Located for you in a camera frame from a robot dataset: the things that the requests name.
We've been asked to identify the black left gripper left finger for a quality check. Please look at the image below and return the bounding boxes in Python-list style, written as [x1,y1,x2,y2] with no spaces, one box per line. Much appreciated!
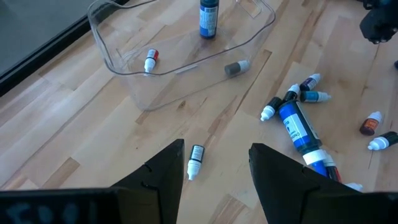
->
[111,139,186,224]

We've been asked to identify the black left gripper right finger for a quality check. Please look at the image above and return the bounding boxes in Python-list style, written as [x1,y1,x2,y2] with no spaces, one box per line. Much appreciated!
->
[248,142,363,224]

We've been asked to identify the small black dye bottle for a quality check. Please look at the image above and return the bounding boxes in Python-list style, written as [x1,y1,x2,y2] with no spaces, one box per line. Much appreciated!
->
[260,96,283,123]
[187,144,206,182]
[282,83,301,103]

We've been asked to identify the large blue dye bottle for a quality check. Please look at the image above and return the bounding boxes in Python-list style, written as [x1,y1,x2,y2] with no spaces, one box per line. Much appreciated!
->
[278,99,330,178]

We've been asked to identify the small teal dye bottle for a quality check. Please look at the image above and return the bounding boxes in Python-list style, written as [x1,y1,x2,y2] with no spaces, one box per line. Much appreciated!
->
[299,90,332,104]

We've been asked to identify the clear plastic bin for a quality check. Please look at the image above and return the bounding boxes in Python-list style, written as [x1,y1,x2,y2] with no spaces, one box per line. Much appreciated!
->
[87,0,277,112]

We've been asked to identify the small purple dye bottle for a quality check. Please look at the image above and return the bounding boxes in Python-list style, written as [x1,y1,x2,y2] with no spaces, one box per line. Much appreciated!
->
[299,73,322,92]

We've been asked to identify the small orange dye bottle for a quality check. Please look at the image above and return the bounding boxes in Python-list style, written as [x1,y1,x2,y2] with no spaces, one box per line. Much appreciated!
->
[359,111,383,136]

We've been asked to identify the small grey dye bottle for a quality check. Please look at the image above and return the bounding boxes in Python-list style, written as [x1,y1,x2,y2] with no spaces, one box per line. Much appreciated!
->
[224,59,251,77]

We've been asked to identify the small red dye bottle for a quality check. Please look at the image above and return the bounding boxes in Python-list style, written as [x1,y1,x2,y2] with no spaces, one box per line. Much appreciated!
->
[322,154,343,184]
[144,48,160,74]

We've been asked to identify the large dark teal dye bottle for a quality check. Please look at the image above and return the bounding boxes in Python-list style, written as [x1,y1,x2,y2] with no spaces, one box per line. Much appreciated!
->
[199,0,220,40]

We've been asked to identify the small dark green dye bottle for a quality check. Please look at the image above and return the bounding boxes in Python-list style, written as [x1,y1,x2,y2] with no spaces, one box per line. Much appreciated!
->
[368,131,398,151]

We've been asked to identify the black aluminium table frame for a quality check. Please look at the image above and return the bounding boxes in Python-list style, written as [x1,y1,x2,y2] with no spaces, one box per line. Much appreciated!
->
[0,0,131,98]

